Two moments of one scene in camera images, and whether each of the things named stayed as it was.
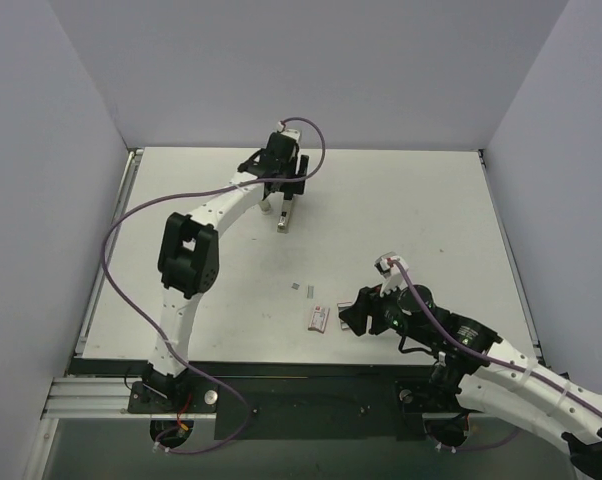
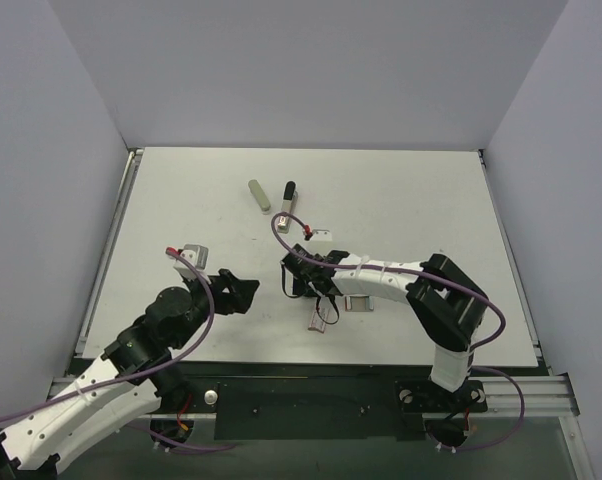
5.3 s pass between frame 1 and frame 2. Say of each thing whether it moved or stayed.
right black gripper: moved
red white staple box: stayed
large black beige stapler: stayed
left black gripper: moved
